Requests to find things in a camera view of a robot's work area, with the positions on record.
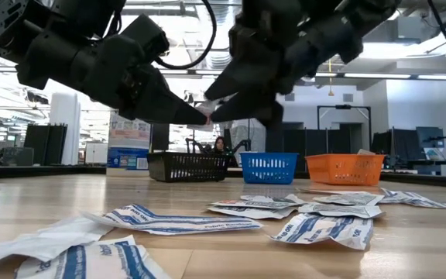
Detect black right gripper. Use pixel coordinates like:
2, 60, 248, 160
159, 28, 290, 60
204, 15, 363, 127

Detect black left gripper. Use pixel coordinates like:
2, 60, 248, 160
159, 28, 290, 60
83, 34, 208, 126

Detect black plastic basket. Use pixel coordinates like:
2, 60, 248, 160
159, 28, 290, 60
146, 151, 232, 183

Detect blue plastic basket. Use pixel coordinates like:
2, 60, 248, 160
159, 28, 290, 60
239, 151, 299, 185

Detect blue striped fabric bandage packet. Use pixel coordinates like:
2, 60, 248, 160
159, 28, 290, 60
271, 212, 375, 251
379, 188, 446, 209
83, 203, 265, 236
13, 235, 170, 279

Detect plain white bandage packet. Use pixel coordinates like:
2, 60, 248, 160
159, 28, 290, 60
0, 216, 114, 263

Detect black background monitor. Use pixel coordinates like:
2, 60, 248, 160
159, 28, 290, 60
151, 123, 171, 152

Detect white wipes canister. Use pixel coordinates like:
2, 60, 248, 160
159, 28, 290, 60
105, 112, 153, 177

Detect person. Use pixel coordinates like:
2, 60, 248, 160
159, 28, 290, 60
207, 136, 239, 156

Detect white cabinet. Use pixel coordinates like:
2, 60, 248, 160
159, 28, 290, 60
85, 142, 108, 164

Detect white building column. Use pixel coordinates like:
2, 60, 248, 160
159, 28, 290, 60
49, 91, 81, 167

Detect orange plastic basket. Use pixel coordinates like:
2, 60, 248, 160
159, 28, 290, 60
304, 153, 386, 187

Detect black partition panels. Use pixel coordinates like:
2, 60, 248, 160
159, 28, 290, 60
23, 123, 68, 167

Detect long ceiling light bar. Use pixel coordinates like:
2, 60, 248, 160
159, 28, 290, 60
0, 65, 446, 81

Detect grey storage bin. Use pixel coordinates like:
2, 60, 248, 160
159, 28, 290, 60
0, 146, 35, 167

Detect dark partition panel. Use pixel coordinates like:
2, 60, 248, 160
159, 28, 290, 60
369, 129, 417, 171

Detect grey screen on stand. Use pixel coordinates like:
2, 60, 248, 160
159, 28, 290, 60
416, 126, 445, 162

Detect silver air duct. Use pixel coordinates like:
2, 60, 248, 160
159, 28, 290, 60
203, 3, 234, 71

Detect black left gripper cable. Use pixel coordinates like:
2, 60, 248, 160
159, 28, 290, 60
155, 0, 218, 71

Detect dark partition wall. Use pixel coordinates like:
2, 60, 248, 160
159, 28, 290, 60
265, 122, 363, 156

